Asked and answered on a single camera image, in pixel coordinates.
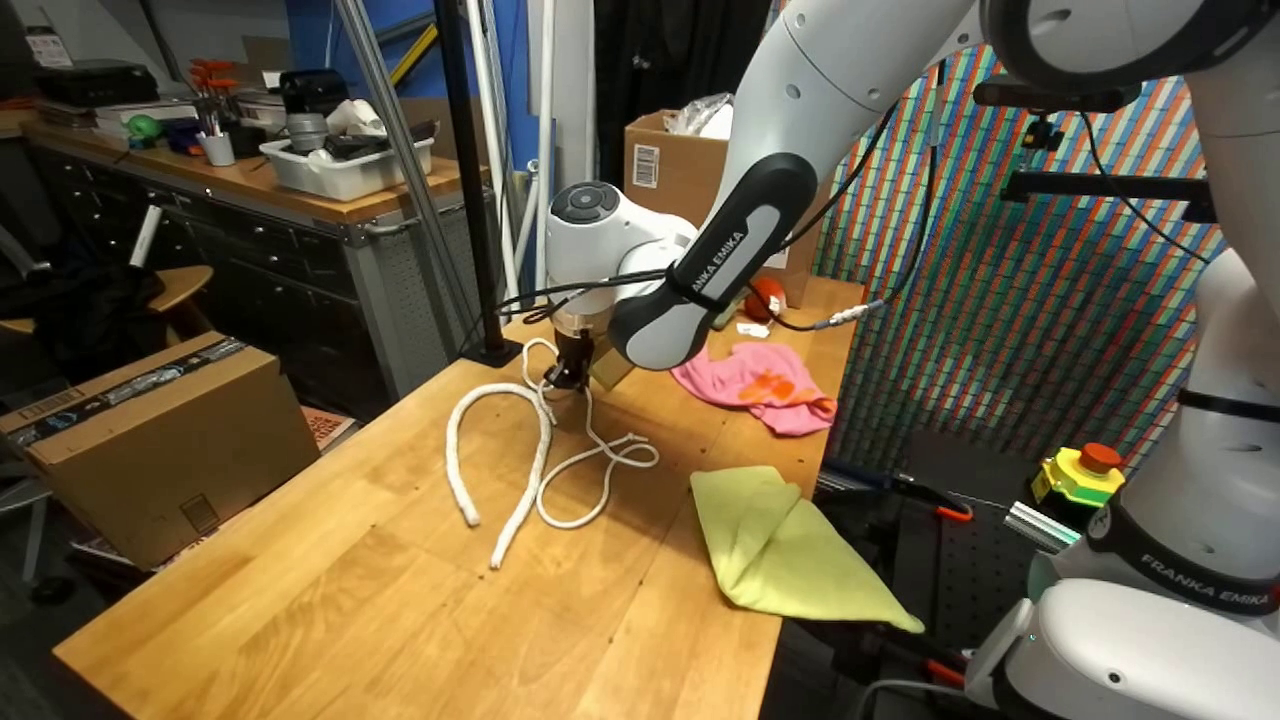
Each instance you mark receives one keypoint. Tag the brown cardboard box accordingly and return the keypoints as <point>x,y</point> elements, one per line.
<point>165,449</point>

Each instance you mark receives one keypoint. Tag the white plastic tray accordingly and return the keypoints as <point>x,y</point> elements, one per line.
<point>335,176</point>

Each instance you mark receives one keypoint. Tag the black camera on boom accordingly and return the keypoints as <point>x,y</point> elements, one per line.
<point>1045,135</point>

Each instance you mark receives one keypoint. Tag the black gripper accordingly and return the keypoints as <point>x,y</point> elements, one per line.
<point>575,361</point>

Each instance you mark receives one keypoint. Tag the pink cloth orange print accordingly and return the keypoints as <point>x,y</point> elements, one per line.
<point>764,380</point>

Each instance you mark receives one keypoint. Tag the orange pot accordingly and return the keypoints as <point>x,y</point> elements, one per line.
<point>764,296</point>

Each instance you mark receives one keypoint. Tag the red emergency stop button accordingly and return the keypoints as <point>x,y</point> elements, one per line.
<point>1090,473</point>

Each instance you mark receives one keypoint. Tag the black vertical pole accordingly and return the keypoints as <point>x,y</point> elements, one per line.
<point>489,346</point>

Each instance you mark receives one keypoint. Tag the wooden workbench with clutter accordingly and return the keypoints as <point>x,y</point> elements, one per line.
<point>324,285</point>

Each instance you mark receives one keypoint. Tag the black fabric bag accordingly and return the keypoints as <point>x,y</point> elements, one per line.
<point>87,322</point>

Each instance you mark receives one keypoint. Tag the wooden stool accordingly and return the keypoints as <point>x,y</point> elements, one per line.
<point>179,296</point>

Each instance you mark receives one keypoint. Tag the yellow-green cloth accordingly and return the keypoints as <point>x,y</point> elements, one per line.
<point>774,555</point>

